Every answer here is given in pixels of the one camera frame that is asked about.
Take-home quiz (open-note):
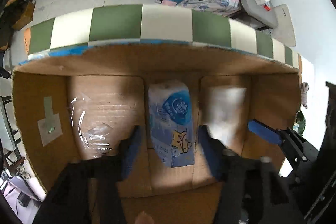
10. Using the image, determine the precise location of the blue tissue pack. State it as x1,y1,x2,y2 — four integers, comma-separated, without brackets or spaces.
148,81,195,168

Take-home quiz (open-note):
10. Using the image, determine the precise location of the dark green snack bag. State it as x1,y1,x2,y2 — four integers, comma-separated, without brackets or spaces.
293,110,306,136

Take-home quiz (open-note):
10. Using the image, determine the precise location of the purple cloth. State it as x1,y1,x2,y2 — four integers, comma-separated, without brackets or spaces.
300,82,309,109

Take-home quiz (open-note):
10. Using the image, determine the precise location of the brown cardboard box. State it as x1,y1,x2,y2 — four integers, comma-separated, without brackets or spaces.
13,40,301,223

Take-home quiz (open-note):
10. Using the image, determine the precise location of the green white checkered mat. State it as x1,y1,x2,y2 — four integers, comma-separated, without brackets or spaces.
24,5,300,69

